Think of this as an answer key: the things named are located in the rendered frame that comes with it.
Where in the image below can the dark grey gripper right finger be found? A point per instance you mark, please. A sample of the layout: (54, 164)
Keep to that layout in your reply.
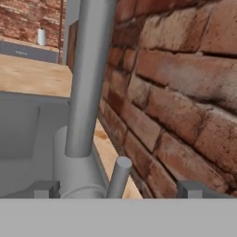
(192, 189)

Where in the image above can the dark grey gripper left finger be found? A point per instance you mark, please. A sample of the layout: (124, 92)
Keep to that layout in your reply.
(43, 189)

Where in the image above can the grey sink basin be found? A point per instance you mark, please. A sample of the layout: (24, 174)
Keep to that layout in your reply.
(29, 135)

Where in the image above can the grey sink faucet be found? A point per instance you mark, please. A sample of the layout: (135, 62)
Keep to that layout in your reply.
(83, 102)

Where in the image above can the grey appliance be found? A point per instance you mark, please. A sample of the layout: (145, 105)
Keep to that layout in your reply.
(27, 52)

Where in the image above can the small white jar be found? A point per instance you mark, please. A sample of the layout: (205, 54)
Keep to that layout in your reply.
(41, 36)

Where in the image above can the grey tall cabinet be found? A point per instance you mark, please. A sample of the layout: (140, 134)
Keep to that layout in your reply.
(70, 21)

